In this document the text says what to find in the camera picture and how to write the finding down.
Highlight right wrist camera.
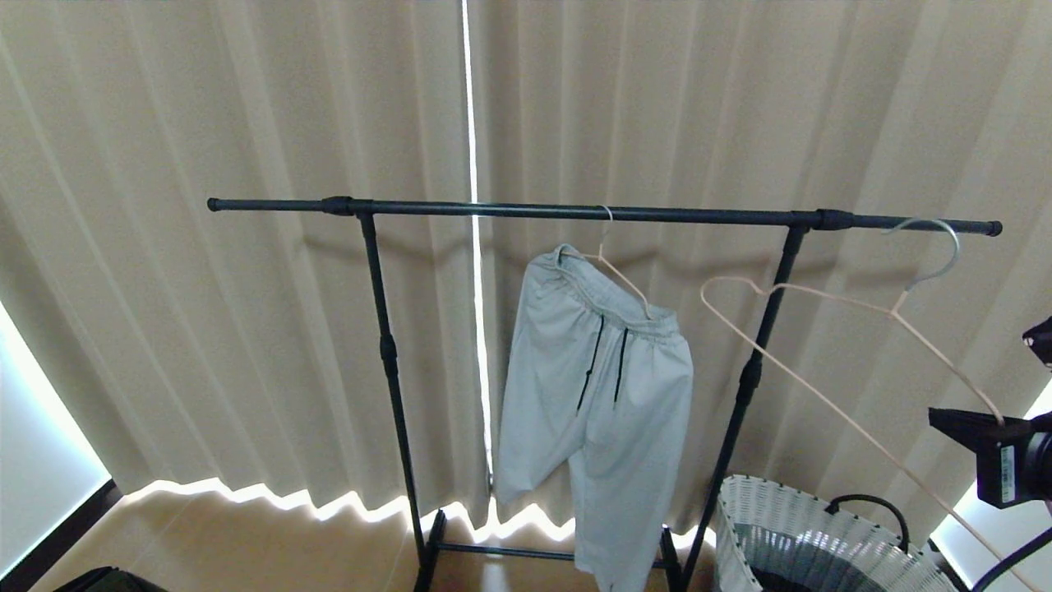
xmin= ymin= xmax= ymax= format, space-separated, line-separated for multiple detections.
xmin=1022 ymin=317 xmax=1052 ymax=372

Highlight beige curtain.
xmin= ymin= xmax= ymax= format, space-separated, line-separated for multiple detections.
xmin=0 ymin=0 xmax=1052 ymax=560

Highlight pink clothes hanger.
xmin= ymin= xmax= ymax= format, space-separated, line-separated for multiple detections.
xmin=700 ymin=218 xmax=1045 ymax=592
xmin=559 ymin=206 xmax=654 ymax=320

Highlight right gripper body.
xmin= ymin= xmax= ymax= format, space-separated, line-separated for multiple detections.
xmin=976 ymin=414 xmax=1052 ymax=509

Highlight pale grey shorts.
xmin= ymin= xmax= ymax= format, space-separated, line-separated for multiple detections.
xmin=493 ymin=244 xmax=695 ymax=592

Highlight white laundry basket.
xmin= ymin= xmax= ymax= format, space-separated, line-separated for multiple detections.
xmin=713 ymin=474 xmax=958 ymax=592

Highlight green garment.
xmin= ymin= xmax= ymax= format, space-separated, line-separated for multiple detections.
xmin=53 ymin=566 xmax=167 ymax=592

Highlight black clothes rack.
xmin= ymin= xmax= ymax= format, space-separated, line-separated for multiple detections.
xmin=207 ymin=196 xmax=1004 ymax=592

